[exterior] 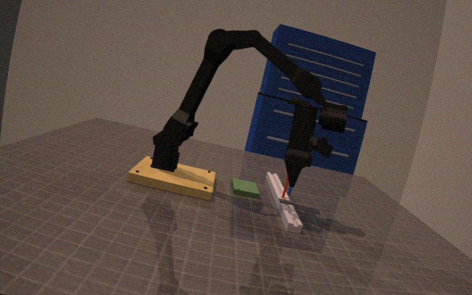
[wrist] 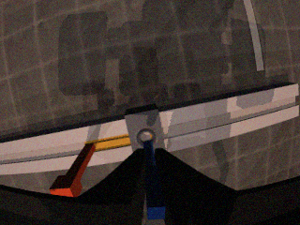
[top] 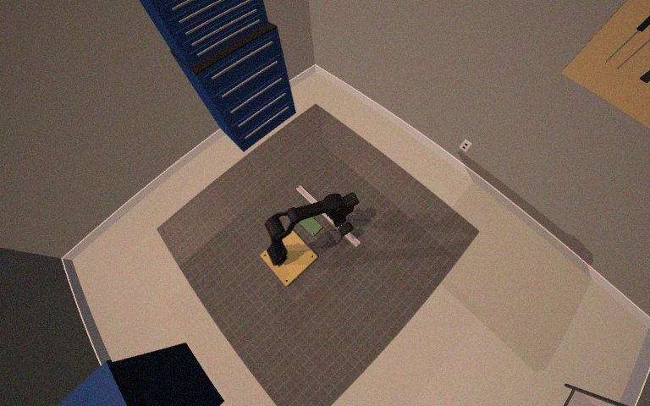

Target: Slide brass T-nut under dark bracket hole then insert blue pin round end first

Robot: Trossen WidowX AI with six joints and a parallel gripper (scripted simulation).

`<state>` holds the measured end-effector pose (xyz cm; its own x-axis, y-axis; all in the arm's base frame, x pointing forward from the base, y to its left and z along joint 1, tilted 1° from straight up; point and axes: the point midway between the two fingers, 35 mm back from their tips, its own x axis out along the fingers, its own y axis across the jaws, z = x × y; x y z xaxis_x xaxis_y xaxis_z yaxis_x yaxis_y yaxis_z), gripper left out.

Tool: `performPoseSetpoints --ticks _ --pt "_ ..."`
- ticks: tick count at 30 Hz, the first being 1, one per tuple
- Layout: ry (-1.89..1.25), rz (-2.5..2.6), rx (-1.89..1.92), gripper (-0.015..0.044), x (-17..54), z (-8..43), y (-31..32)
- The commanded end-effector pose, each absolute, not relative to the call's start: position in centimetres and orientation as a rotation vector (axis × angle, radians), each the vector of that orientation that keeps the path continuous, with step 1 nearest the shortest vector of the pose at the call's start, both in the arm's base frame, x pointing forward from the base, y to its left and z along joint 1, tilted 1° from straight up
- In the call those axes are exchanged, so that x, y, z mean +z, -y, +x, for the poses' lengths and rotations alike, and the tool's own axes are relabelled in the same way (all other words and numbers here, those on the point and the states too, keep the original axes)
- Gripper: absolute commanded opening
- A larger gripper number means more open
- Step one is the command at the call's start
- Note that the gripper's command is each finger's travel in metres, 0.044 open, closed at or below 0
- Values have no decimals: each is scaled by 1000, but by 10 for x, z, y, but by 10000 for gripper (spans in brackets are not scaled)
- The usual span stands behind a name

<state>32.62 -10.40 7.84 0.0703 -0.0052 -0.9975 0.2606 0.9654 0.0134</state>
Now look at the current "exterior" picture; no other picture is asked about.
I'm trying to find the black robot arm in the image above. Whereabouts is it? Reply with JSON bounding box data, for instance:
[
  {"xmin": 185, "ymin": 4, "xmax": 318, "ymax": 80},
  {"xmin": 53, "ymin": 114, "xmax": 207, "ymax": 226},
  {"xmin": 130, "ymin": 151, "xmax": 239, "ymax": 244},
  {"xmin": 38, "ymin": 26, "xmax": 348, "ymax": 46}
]
[{"xmin": 151, "ymin": 29, "xmax": 347, "ymax": 172}]

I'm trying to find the green tray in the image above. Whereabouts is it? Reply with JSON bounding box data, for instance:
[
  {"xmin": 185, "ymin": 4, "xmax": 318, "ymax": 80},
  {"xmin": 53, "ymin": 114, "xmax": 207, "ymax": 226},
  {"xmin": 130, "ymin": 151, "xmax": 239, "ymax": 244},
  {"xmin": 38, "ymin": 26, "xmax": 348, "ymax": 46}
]
[{"xmin": 231, "ymin": 178, "xmax": 260, "ymax": 199}]

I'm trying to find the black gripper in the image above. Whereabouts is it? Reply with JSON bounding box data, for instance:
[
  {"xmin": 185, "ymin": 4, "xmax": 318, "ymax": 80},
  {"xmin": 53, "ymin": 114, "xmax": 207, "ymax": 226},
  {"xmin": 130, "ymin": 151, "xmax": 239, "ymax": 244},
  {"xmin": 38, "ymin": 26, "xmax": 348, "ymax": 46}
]
[{"xmin": 284, "ymin": 124, "xmax": 315, "ymax": 187}]

